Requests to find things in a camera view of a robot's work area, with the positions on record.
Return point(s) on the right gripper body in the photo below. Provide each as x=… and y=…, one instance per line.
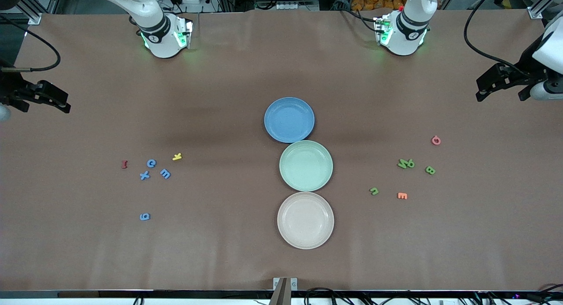
x=9, y=87

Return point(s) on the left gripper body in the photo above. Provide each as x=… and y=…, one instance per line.
x=526, y=66

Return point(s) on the green letter B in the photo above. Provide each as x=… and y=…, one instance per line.
x=430, y=170

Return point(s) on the green letter q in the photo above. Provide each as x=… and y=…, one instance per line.
x=411, y=165

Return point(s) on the blue letter C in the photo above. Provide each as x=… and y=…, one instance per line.
x=148, y=163

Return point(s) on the green letter N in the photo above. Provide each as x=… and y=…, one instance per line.
x=374, y=189
x=402, y=164

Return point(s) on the blue letter X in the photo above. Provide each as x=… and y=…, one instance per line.
x=144, y=175

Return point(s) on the blue letter E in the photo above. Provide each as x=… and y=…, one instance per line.
x=165, y=174

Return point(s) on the blue number 6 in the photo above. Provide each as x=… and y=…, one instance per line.
x=142, y=216

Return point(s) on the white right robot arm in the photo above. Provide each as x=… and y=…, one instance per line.
x=158, y=28

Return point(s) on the pink letter Q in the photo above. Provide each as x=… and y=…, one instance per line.
x=432, y=140

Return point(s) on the yellow letter Y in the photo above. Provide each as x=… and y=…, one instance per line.
x=177, y=156

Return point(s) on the orange letter E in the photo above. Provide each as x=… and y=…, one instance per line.
x=402, y=196

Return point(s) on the green plate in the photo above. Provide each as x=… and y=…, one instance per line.
x=306, y=165

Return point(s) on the blue plate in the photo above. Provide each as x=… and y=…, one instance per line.
x=289, y=120

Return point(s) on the long white power strip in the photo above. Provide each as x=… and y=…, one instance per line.
x=297, y=6

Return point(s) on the brown table cover sheet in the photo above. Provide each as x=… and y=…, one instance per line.
x=220, y=252

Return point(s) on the beige plate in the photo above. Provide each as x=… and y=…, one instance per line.
x=305, y=220

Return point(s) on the aluminium frame profile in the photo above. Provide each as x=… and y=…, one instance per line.
x=31, y=12
x=539, y=8

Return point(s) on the silver camera mount bracket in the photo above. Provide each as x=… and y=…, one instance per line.
x=285, y=287

